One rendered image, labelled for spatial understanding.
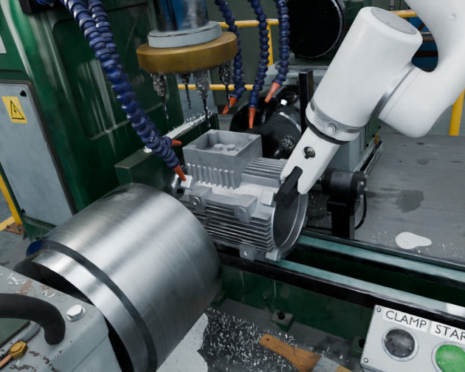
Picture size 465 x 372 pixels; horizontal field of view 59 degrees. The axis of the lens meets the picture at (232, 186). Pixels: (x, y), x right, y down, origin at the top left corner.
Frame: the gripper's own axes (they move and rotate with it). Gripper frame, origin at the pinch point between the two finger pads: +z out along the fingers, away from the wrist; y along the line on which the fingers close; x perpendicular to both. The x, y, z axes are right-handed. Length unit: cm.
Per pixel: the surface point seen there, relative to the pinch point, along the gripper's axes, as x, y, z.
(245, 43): 140, 303, 121
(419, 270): -26.7, 9.4, 4.3
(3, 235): 155, 53, 215
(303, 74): 11.0, 18.0, -11.8
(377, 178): -15, 62, 25
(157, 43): 31.4, -0.4, -11.2
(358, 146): -5, 55, 15
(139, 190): 17.3, -17.5, 1.2
